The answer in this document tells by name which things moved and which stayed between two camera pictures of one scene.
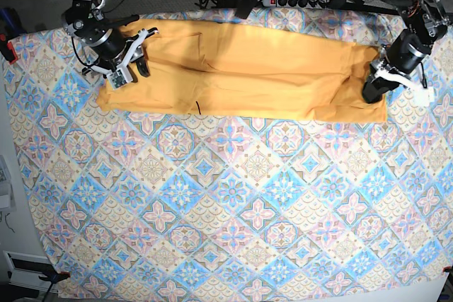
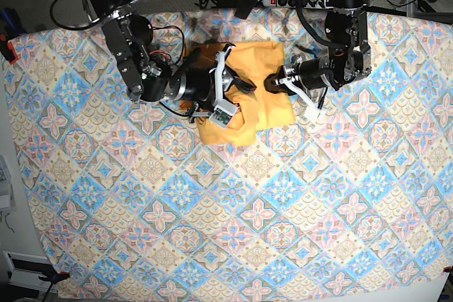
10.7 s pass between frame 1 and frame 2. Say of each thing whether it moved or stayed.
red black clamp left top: stayed
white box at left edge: stayed
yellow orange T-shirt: moved
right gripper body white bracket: moved
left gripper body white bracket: moved
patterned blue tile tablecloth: stayed
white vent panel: stayed
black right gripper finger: moved
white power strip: stayed
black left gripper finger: moved
